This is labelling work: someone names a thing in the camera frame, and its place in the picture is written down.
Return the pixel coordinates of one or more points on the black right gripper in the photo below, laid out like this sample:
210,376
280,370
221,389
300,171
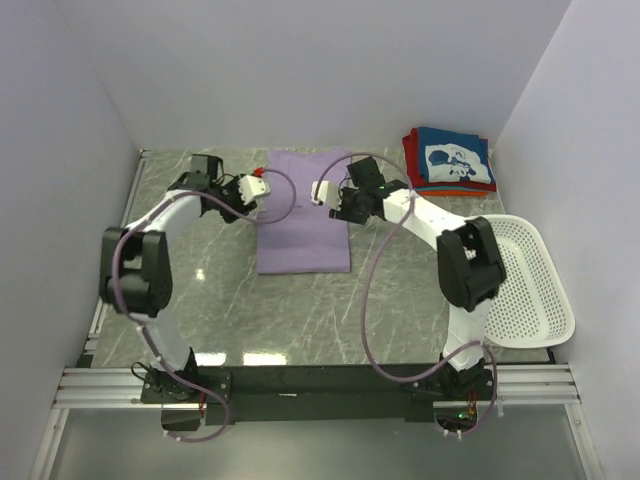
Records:
343,214

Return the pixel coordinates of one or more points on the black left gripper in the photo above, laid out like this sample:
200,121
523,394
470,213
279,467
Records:
240,207

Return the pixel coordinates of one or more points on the purple t shirt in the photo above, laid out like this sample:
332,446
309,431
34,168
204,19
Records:
305,239

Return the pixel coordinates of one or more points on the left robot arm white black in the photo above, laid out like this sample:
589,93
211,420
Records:
135,272

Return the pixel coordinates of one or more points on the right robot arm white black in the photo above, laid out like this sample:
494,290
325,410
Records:
470,266

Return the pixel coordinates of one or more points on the orange folded t shirt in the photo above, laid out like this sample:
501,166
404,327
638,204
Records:
454,193

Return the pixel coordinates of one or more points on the red folded t shirt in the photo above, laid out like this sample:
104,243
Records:
410,145

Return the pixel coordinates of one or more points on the blue printed folded t shirt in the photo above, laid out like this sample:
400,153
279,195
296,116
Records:
450,157

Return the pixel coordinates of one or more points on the white perforated plastic basket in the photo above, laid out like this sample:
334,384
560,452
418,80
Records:
532,309

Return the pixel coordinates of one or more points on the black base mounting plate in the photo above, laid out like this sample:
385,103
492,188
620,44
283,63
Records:
310,393

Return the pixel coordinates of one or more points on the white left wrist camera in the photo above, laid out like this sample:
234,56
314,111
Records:
254,186

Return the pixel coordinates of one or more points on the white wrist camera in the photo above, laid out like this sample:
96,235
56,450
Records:
326,193
254,186

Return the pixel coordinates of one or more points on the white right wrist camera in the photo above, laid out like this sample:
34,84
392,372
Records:
326,193

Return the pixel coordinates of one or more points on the aluminium front rail frame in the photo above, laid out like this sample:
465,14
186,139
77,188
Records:
117,388

